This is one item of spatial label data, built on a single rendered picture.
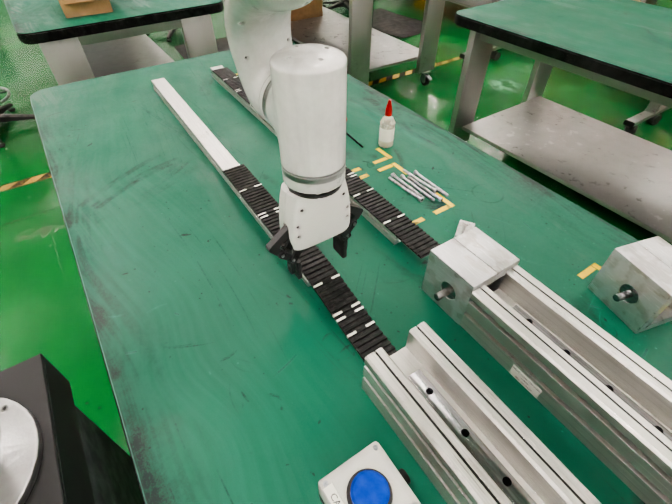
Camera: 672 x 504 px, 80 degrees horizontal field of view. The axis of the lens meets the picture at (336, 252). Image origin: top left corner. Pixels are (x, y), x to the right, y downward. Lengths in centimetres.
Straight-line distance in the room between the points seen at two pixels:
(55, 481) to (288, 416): 25
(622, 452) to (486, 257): 28
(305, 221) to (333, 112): 16
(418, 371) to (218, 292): 36
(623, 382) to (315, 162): 47
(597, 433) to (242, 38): 63
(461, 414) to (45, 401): 49
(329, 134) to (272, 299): 32
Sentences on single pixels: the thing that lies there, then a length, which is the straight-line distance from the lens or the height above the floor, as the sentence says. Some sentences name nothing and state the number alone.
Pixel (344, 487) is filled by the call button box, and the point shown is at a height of 84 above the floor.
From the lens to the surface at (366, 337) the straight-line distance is 62.
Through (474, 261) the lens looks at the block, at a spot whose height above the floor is 87.
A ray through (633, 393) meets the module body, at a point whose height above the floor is 83.
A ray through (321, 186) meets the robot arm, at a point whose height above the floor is 101.
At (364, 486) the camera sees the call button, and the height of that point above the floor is 85.
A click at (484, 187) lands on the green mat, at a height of 78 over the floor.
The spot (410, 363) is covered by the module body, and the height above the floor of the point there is 82.
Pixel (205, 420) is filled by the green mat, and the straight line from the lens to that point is 59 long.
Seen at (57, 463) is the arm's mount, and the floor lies 86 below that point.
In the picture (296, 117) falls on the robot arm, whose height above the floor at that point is 110.
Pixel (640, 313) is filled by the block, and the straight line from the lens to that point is 76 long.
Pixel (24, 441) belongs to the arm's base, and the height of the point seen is 87.
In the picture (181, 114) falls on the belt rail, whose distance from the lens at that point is 121.
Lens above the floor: 131
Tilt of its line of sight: 45 degrees down
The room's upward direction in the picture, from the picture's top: straight up
